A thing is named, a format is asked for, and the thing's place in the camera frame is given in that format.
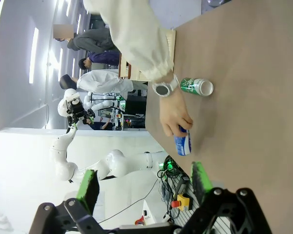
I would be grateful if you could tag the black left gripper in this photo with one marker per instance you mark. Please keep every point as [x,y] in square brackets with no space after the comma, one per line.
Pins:
[77,111]

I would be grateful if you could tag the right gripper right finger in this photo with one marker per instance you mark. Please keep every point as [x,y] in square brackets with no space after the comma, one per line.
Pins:
[201,180]

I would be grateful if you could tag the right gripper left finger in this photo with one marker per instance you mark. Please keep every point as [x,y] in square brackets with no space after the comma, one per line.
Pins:
[88,187]

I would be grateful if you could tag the blue drink can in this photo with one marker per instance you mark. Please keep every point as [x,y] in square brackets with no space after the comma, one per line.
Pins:
[183,145]

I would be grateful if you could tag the green drink can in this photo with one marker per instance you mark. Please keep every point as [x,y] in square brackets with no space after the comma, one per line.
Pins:
[193,86]

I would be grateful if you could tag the person's left forearm cream sleeve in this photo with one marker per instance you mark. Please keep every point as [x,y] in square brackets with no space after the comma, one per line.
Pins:
[136,36]

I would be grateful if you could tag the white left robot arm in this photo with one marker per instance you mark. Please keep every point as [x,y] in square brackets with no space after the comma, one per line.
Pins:
[63,151]

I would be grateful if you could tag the person's left hand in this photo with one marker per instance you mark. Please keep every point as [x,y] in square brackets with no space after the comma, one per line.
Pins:
[173,112]

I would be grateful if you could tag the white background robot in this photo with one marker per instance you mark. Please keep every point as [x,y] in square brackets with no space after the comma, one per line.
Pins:
[97,103]

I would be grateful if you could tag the yellow emergency stop box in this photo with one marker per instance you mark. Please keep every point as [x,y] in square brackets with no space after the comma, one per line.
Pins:
[183,202]

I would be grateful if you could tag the person in white coat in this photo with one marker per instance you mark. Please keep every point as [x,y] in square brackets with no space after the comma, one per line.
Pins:
[100,81]

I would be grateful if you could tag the black monitor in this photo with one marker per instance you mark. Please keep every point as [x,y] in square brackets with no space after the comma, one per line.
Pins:
[135,106]

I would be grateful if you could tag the person in purple jacket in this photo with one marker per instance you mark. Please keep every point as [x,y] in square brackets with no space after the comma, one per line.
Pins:
[102,58]

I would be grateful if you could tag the person in gray jacket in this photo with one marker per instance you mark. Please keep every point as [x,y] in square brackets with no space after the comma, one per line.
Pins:
[92,39]

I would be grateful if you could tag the white wristwatch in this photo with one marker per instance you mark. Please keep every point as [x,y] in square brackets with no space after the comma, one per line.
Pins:
[162,89]

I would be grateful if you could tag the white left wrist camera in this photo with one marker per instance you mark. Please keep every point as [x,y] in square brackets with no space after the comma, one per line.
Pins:
[72,100]

